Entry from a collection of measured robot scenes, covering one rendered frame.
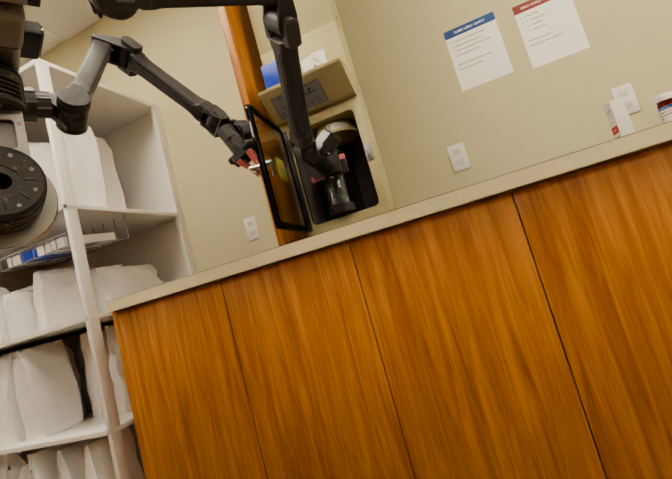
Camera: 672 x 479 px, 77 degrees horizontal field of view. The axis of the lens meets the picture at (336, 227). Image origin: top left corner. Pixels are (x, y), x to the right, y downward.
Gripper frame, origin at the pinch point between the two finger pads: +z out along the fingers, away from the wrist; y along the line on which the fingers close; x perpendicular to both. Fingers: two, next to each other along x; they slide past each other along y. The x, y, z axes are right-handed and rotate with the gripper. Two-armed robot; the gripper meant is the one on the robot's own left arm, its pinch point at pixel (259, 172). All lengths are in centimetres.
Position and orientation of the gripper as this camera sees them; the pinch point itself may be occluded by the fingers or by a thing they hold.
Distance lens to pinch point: 140.1
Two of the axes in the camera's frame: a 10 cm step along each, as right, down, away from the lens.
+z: 6.3, 7.5, -2.2
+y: -7.4, 6.6, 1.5
